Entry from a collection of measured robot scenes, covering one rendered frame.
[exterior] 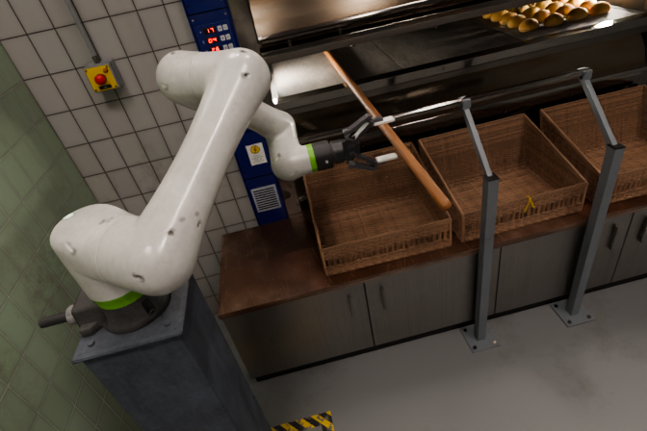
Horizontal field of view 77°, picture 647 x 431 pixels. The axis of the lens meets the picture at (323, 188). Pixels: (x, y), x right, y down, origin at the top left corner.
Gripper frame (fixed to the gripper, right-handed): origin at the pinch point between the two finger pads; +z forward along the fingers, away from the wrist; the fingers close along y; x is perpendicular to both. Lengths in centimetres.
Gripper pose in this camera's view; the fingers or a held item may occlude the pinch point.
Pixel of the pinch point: (392, 138)
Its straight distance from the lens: 134.5
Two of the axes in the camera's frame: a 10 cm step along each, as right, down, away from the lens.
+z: 9.7, -2.5, 0.6
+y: 1.7, 8.1, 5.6
